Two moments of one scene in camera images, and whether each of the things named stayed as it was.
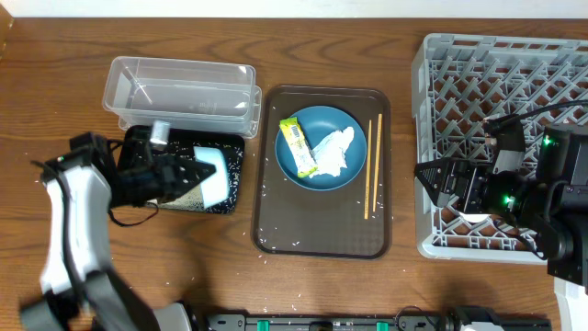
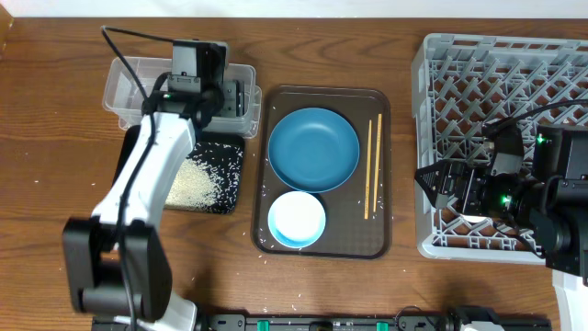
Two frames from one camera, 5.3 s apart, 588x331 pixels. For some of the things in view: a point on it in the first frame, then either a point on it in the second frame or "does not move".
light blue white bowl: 215,188 -> 297,219
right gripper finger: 435,176 does not move
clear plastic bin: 183,93 does not move
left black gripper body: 140,187 -> 233,98
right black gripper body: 475,199 does not move
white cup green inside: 474,217 does not move
